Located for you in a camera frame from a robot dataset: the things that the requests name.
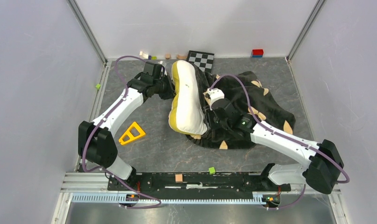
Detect black white checkerboard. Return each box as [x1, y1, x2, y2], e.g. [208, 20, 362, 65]
[186, 50, 214, 73]

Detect yellow triangle stencil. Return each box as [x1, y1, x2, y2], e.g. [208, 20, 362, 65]
[119, 122, 146, 146]

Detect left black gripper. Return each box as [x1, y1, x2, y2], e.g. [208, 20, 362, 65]
[153, 73, 181, 100]

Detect white wooden block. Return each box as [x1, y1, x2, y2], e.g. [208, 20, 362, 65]
[139, 51, 149, 60]

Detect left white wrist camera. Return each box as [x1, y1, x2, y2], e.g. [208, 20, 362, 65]
[157, 61, 167, 77]

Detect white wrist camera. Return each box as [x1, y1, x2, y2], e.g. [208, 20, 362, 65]
[205, 88, 225, 110]
[157, 61, 167, 77]

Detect red block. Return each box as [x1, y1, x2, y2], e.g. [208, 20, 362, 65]
[251, 49, 264, 58]

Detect green cube on base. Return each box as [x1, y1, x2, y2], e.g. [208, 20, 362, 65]
[208, 167, 216, 175]

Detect tan wooden cube on base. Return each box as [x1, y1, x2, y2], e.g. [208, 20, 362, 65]
[175, 174, 183, 183]

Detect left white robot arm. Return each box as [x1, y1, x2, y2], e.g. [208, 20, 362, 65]
[78, 62, 175, 190]

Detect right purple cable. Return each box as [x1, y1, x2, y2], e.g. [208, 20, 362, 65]
[207, 74, 350, 211]

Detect white yellow-edged pillow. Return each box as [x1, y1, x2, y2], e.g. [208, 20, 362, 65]
[169, 60, 207, 135]

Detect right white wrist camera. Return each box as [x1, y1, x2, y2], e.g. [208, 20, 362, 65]
[205, 88, 225, 110]

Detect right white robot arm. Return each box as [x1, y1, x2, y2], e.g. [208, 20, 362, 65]
[210, 98, 344, 194]

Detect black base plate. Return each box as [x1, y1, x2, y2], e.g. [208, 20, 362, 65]
[107, 172, 292, 200]

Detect grey slotted cable duct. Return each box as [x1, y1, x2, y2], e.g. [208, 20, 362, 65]
[71, 193, 266, 205]

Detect black floral pillowcase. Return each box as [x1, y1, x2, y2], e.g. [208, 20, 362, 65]
[187, 68, 296, 149]

